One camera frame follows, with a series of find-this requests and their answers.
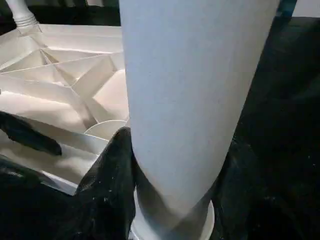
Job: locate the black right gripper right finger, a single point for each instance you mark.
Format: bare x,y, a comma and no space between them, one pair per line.
255,207

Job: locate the white plastic table leg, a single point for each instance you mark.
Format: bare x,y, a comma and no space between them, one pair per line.
187,87
18,10

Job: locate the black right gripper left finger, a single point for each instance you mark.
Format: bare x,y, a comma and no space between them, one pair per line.
107,195

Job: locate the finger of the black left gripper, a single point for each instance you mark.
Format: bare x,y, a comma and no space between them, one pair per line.
30,136
17,172

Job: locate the black mat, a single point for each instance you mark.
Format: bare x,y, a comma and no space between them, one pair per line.
287,100

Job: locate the white plastic table top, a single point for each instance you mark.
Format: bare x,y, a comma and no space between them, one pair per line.
50,100

